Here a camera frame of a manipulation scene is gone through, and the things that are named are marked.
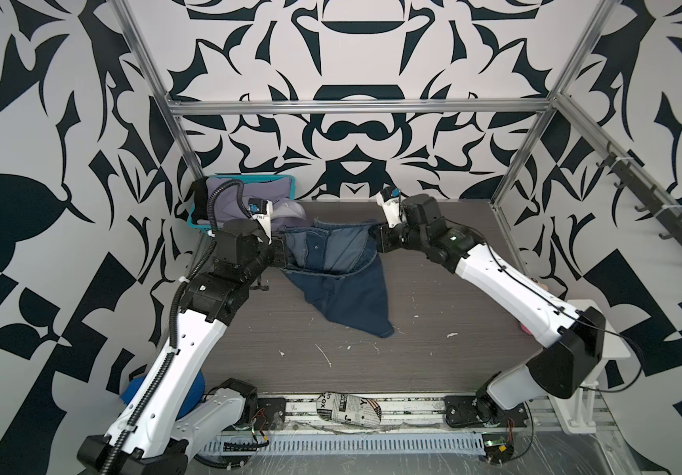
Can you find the newspaper print shoe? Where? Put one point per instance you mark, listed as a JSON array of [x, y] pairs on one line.
[[349, 409]]

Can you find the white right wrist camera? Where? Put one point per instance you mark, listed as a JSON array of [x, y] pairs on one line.
[[390, 200]]

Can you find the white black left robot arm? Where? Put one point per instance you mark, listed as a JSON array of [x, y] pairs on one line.
[[151, 436]]

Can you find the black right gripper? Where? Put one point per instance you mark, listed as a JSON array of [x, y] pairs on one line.
[[386, 236]]

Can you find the black garment in basket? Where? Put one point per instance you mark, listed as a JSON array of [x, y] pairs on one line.
[[201, 195]]

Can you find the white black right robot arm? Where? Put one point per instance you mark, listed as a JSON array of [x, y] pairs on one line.
[[572, 340]]

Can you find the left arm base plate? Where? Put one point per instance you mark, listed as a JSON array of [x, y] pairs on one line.
[[269, 413]]

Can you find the green circuit board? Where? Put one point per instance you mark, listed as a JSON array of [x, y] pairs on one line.
[[498, 449]]

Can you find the aluminium cage frame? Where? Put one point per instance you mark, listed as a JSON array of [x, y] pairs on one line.
[[436, 96]]

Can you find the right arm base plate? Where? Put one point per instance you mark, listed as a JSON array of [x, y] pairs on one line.
[[471, 411]]

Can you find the white stand rack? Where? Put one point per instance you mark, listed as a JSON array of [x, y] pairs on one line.
[[576, 413]]

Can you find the teal plastic basket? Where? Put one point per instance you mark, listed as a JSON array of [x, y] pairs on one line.
[[274, 188]]

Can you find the lilac skirt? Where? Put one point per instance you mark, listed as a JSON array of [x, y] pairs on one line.
[[289, 214]]

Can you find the white cable duct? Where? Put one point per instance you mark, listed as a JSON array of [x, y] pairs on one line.
[[284, 444]]

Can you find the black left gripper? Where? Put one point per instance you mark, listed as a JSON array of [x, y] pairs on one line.
[[275, 254]]

